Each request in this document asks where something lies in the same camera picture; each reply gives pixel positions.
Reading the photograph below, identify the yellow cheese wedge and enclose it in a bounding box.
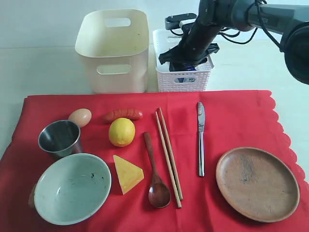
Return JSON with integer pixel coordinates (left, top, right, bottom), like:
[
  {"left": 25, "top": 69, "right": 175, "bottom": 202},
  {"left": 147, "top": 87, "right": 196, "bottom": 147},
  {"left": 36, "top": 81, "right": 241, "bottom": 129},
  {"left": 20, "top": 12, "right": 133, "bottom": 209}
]
[{"left": 113, "top": 155, "right": 144, "bottom": 195}]

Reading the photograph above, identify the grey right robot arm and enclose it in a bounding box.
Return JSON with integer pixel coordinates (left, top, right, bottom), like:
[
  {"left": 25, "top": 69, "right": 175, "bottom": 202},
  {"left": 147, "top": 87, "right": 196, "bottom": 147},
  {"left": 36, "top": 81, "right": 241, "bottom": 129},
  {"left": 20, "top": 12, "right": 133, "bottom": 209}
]
[{"left": 159, "top": 0, "right": 309, "bottom": 84}]

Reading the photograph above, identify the wooden chopstick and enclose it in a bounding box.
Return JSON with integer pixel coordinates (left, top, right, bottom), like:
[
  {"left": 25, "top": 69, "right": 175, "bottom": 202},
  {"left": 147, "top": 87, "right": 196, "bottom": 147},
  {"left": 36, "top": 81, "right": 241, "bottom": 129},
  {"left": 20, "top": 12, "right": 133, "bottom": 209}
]
[
  {"left": 159, "top": 107, "right": 183, "bottom": 201},
  {"left": 155, "top": 112, "right": 182, "bottom": 208}
]

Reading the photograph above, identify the brown egg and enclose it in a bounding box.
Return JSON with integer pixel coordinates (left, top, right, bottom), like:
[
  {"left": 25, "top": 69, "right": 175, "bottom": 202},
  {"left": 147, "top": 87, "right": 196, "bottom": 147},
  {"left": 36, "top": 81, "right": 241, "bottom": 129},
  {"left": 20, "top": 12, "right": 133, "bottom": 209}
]
[{"left": 68, "top": 108, "right": 92, "bottom": 128}]

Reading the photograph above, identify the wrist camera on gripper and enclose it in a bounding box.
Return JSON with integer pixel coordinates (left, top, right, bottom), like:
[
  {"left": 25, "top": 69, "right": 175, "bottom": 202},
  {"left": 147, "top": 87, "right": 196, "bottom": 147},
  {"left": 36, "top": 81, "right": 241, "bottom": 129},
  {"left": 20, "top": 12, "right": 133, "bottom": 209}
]
[{"left": 165, "top": 13, "right": 197, "bottom": 30}]

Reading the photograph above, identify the blue white milk carton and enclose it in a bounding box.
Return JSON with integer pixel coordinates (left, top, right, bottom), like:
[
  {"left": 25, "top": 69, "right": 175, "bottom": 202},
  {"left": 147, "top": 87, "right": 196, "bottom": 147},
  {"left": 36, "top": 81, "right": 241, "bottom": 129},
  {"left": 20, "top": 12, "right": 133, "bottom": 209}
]
[{"left": 175, "top": 64, "right": 195, "bottom": 83}]

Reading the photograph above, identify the red sausage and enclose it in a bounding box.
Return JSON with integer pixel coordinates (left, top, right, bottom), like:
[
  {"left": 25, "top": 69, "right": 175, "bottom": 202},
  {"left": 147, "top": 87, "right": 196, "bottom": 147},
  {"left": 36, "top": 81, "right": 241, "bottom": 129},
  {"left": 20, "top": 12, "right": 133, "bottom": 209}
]
[{"left": 103, "top": 109, "right": 143, "bottom": 124}]

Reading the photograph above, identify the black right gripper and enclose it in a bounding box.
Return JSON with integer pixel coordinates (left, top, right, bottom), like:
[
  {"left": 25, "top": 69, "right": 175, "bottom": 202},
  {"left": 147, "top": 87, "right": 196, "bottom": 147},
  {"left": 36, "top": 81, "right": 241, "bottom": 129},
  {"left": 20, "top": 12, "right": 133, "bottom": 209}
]
[{"left": 159, "top": 20, "right": 220, "bottom": 72}]

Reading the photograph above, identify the red tablecloth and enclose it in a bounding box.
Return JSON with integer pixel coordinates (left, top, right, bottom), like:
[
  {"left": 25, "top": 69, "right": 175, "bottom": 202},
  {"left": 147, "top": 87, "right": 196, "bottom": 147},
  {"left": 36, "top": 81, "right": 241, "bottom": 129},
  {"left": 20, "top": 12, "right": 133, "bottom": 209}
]
[{"left": 0, "top": 90, "right": 309, "bottom": 232}]

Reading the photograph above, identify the brown wooden plate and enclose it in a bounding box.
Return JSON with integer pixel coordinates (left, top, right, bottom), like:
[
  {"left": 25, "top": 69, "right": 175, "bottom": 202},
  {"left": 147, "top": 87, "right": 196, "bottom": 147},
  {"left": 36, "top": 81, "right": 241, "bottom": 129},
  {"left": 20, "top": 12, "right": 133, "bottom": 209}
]
[{"left": 215, "top": 147, "right": 300, "bottom": 223}]

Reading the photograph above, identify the yellow lemon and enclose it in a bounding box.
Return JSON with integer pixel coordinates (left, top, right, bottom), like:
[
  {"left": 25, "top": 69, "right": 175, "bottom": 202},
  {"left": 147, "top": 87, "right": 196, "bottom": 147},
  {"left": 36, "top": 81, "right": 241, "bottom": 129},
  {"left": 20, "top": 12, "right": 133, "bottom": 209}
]
[{"left": 109, "top": 117, "right": 135, "bottom": 147}]

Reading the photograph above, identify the white ceramic bowl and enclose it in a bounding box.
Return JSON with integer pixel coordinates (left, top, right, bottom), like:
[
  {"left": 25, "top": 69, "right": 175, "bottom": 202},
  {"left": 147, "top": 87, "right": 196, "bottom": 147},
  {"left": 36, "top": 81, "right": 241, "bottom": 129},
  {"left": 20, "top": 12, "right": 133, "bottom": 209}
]
[{"left": 34, "top": 153, "right": 112, "bottom": 226}]

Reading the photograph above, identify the wooden chopstick left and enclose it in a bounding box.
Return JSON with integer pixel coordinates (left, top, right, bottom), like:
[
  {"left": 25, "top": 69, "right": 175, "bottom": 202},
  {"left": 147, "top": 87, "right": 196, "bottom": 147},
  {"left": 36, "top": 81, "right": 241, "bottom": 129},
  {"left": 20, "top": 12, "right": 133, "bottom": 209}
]
[{"left": 155, "top": 112, "right": 182, "bottom": 208}]

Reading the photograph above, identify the dark wooden spoon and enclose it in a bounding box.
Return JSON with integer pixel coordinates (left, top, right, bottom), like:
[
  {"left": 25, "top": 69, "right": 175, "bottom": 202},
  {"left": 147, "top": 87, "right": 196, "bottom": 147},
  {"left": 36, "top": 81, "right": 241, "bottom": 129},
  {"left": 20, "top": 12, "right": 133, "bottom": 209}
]
[{"left": 143, "top": 132, "right": 171, "bottom": 208}]

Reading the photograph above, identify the bread piece behind bowl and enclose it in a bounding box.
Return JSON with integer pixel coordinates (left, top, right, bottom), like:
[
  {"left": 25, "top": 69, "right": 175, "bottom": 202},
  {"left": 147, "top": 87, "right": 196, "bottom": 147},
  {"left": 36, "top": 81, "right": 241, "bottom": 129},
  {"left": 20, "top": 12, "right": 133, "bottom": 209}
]
[{"left": 28, "top": 184, "right": 36, "bottom": 208}]

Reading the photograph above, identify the silver table knife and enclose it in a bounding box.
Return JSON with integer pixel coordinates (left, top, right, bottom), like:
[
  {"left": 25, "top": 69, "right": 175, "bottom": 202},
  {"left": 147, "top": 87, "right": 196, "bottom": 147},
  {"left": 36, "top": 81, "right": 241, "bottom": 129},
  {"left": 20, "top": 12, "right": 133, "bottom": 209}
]
[{"left": 197, "top": 101, "right": 206, "bottom": 177}]

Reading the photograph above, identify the steel cup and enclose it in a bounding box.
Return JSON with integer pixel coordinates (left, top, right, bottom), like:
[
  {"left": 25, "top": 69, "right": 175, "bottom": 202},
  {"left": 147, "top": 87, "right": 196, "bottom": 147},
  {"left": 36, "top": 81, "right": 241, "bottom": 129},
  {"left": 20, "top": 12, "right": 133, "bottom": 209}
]
[{"left": 38, "top": 120, "right": 83, "bottom": 160}]

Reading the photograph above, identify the wooden chopstick right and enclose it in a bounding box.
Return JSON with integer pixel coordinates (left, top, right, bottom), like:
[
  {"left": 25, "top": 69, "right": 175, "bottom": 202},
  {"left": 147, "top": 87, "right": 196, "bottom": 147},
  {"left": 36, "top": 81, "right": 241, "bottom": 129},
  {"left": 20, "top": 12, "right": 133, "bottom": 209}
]
[{"left": 159, "top": 107, "right": 183, "bottom": 201}]

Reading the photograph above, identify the cream plastic bin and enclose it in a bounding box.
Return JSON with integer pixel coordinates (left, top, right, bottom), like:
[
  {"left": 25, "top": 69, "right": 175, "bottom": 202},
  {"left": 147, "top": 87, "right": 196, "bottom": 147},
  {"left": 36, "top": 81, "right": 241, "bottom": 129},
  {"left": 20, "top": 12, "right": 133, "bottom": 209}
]
[{"left": 75, "top": 9, "right": 149, "bottom": 94}]

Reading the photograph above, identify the white perforated plastic basket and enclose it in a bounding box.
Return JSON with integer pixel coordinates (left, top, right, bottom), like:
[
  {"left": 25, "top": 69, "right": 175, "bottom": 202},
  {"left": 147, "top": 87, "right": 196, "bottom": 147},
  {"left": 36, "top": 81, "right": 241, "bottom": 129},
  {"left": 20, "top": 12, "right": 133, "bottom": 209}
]
[{"left": 153, "top": 29, "right": 214, "bottom": 92}]

